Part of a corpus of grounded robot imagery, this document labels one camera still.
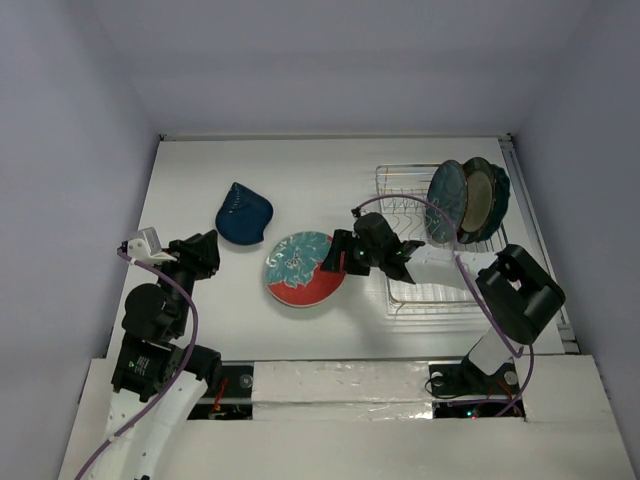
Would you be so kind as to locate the dark green scalloped plate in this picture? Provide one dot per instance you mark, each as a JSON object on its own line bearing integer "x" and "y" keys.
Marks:
{"x": 501, "y": 203}

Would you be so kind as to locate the dark rimmed beige plate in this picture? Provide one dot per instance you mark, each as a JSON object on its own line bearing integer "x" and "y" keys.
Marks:
{"x": 480, "y": 183}

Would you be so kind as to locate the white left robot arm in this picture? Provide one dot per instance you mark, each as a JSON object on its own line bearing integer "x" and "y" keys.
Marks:
{"x": 156, "y": 383}

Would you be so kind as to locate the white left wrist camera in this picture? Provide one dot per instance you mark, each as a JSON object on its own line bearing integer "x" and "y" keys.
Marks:
{"x": 144, "y": 246}

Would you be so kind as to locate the wire dish rack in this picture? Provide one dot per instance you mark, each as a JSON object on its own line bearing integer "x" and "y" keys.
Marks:
{"x": 403, "y": 189}

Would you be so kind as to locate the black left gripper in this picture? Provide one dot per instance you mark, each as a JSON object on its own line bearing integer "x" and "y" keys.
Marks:
{"x": 205, "y": 244}

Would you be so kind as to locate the dark teal patterned plate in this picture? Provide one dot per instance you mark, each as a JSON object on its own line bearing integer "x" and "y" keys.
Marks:
{"x": 447, "y": 197}

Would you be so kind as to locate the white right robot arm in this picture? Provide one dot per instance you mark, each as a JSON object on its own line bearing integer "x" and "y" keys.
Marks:
{"x": 513, "y": 291}

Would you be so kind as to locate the light green flower plate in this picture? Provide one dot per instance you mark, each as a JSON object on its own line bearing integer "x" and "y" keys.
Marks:
{"x": 302, "y": 305}

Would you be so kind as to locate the dark blue leaf-shaped plate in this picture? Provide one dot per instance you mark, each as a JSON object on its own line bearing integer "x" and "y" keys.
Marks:
{"x": 243, "y": 216}

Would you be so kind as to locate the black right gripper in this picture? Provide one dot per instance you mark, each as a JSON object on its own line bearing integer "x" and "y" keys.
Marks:
{"x": 342, "y": 253}

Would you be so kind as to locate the red and teal floral plate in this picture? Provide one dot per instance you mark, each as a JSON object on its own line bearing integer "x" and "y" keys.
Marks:
{"x": 293, "y": 268}

